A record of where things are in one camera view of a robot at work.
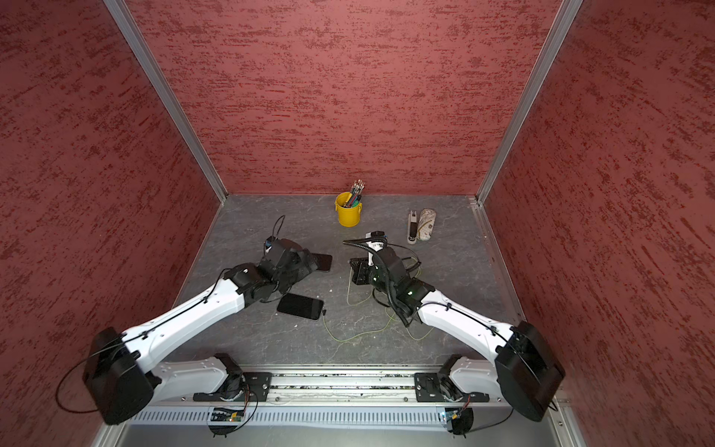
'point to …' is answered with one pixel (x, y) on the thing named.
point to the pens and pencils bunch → (356, 191)
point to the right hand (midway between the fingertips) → (349, 267)
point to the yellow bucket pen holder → (349, 209)
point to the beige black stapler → (412, 227)
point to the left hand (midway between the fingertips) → (307, 271)
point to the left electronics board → (227, 414)
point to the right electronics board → (459, 419)
